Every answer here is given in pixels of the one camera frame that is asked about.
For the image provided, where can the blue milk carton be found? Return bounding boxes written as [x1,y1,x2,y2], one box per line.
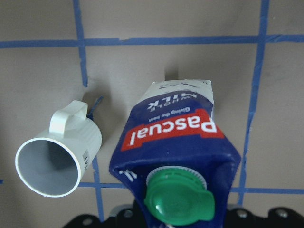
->
[109,79,241,228]

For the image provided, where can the white HOME mug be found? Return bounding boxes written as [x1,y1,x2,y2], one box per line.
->
[15,100,102,198]

